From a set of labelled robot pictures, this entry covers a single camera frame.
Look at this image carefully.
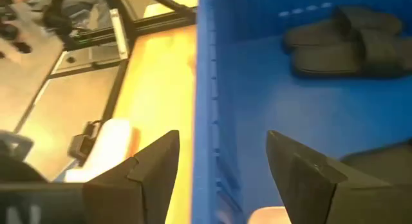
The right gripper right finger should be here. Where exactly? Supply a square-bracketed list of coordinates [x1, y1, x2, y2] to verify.
[266, 130, 412, 224]

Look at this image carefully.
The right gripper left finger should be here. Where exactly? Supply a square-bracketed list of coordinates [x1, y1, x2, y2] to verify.
[84, 130, 180, 224]

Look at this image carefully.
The white foam slide sandal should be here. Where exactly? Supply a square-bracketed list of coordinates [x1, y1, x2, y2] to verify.
[64, 118, 141, 183]

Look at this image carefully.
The black slide sandal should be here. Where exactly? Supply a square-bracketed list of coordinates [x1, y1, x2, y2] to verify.
[291, 29, 412, 77]
[283, 5, 405, 53]

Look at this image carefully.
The large blue plastic bin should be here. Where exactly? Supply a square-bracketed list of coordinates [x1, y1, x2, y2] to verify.
[191, 0, 412, 224]

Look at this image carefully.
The grey metal mounting plate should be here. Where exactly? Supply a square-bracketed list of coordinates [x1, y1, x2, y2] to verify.
[0, 3, 64, 132]

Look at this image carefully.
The small black table camera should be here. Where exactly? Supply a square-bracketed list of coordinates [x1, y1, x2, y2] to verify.
[66, 120, 103, 160]

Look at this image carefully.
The black aluminium rig frame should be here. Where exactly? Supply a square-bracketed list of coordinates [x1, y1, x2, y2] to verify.
[12, 0, 197, 135]

